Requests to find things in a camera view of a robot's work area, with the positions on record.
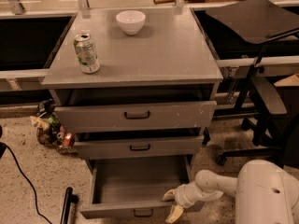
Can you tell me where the white ceramic bowl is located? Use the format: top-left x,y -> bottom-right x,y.
116,10 -> 146,35

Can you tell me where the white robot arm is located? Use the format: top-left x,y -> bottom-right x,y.
163,160 -> 299,224

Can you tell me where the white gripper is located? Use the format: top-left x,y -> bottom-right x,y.
163,182 -> 223,224

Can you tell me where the black cable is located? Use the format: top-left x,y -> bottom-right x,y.
0,125 -> 53,224

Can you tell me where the grey drawer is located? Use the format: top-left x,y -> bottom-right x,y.
55,101 -> 217,133
75,135 -> 203,160
80,155 -> 192,219

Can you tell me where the black office chair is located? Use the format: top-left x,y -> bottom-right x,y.
206,0 -> 299,167

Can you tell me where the grey top drawer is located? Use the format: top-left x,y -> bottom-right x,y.
55,101 -> 217,133

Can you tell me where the green white soda can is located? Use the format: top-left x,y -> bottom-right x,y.
73,33 -> 100,74

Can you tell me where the wooden rolling pin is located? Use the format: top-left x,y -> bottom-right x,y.
153,0 -> 188,5

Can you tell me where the grey drawer cabinet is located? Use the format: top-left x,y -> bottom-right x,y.
40,7 -> 224,173

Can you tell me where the grey bottom drawer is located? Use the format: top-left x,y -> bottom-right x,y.
80,155 -> 192,219

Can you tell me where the grey middle drawer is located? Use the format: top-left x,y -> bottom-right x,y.
75,135 -> 203,160

